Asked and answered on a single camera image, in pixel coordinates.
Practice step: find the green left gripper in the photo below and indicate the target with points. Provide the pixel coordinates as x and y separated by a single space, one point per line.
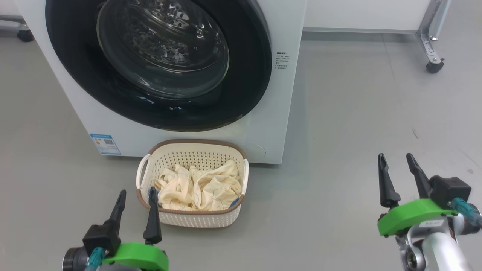
139 256

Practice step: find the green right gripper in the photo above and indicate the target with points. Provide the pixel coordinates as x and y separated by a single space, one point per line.
410 216

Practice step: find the white front-load washing machine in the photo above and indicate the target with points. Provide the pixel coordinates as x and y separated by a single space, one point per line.
263 131

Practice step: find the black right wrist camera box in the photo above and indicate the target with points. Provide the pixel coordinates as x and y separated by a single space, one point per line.
450 190

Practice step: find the blue energy label sticker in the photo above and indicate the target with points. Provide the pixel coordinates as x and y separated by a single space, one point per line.
105 145

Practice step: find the cream yellow clothes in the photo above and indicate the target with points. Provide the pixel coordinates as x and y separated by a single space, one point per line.
211 188

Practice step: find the black round glass washer door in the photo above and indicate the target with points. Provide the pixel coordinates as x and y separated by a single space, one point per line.
75 75

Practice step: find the white partition panel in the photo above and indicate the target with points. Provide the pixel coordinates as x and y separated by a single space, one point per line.
361 15

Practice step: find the cream perforated laundry basket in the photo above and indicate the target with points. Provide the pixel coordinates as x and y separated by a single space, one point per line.
196 154

